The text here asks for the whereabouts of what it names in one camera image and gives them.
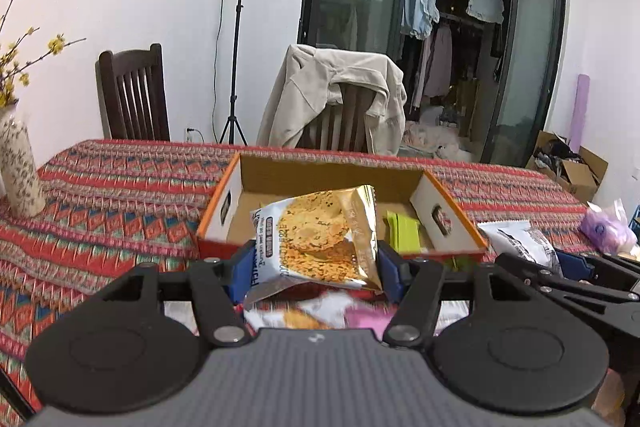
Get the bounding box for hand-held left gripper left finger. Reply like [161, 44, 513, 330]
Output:
[97, 239, 257, 349]

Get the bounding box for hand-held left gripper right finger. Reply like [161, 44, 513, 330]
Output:
[376, 239, 521, 349]

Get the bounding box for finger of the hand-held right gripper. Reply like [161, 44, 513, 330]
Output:
[492, 252, 621, 338]
[556, 251, 640, 293]

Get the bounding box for pink snack packet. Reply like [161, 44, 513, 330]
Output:
[344, 304, 398, 335]

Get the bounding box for large white snack packet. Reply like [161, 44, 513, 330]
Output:
[477, 219, 563, 280]

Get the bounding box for cookie print snack packet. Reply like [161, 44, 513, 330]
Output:
[244, 185, 383, 308]
[280, 307, 328, 330]

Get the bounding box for red and orange cardboard box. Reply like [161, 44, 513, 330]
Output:
[196, 152, 490, 264]

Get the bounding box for purple tissue pack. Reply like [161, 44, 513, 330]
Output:
[580, 199, 638, 255]

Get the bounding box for open brown cardboard box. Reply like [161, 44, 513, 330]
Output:
[525, 130, 609, 202]

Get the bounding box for heap of pale clothes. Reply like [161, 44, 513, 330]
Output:
[402, 119, 476, 160]

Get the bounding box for purple yoga mat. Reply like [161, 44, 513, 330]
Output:
[570, 74, 592, 152]

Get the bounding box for wooden chair under jacket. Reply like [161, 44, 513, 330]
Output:
[297, 84, 381, 154]

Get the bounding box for beige jacket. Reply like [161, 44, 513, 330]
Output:
[256, 44, 408, 156]

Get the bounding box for dark wooden chair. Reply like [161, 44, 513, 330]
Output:
[96, 43, 171, 142]

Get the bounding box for lilac hanging garment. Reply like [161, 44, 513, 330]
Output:
[420, 24, 453, 98]

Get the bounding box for floral ceramic vase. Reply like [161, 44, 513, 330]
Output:
[0, 103, 47, 219]

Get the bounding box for yellow flower branches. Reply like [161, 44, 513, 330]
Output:
[0, 0, 87, 108]

